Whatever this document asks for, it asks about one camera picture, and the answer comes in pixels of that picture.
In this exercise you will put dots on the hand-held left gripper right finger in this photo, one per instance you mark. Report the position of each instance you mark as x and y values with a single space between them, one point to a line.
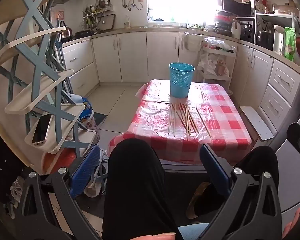
215 172

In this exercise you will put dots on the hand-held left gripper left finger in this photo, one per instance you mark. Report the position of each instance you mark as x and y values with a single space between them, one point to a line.
85 170

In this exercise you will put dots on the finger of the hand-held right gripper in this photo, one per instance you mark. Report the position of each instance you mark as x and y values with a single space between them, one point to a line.
296 140

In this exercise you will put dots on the long bamboo chopstick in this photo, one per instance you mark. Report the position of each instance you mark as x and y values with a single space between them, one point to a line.
203 122

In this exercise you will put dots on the pile of bamboo chopsticks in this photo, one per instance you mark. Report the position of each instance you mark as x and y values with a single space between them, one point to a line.
185 116

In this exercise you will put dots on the teal perforated plastic basket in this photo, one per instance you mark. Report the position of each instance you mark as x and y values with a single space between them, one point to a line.
181 85

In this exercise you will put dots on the person's right hand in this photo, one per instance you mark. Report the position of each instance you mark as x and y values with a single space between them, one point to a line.
296 217

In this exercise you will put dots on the person's left hand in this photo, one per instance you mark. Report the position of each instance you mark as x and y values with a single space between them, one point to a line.
152 237

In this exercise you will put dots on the red mesh bag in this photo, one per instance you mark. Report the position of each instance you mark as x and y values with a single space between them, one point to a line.
61 160

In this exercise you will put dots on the brown slipper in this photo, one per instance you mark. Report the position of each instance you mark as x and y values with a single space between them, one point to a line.
197 200

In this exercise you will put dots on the floral bag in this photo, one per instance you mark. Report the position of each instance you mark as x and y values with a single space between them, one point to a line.
92 127

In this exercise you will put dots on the person's left leg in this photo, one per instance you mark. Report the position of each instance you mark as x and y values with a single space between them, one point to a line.
135 185

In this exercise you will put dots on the red checked plastic tablecloth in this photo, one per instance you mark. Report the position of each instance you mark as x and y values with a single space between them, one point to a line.
222 120

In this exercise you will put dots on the cream cabinet with drawers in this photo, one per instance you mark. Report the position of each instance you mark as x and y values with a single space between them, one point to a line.
277 85

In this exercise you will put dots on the smartphone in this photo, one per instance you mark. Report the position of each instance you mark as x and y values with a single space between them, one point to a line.
42 130

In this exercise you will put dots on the blue and white plastic bag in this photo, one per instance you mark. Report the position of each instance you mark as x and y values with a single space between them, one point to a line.
86 110

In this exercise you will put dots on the light blue cloth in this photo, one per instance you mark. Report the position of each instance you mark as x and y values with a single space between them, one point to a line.
192 231

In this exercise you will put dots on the grey cloth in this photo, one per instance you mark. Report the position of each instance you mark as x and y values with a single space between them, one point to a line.
15 195

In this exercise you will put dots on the green packet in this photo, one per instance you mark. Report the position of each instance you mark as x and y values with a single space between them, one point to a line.
290 43

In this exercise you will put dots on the white electric jug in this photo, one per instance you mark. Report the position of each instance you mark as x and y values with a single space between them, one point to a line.
278 40

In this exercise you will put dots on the cream drawer cabinet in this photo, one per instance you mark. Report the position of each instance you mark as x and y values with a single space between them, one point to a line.
80 62

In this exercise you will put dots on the black microwave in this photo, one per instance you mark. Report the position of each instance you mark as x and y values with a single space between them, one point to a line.
265 33

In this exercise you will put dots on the white storage trolley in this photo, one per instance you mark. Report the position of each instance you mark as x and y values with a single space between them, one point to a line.
218 55

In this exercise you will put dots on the blue and cream tiered shelf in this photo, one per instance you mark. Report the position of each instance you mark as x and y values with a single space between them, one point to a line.
37 62

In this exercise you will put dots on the cream door cabinets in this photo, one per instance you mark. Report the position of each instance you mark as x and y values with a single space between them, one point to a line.
132 55

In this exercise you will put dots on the hanging white plastic bag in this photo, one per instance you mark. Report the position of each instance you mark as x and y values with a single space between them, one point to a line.
193 42

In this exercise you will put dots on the black gas stove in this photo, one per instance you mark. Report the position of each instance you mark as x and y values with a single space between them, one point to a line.
84 33

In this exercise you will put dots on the stack of pots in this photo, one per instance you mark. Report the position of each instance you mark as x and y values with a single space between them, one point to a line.
222 22

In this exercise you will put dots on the stainless steel kettle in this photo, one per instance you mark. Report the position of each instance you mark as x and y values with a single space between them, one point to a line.
66 31

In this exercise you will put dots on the dark framed tray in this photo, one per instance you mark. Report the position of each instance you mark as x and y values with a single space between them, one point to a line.
107 22

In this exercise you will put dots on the glass bottle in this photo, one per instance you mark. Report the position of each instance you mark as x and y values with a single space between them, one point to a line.
127 22

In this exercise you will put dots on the window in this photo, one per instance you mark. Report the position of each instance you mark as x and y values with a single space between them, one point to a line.
181 1

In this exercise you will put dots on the wall spice rack with bottles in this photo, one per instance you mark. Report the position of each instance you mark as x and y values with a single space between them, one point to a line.
96 8

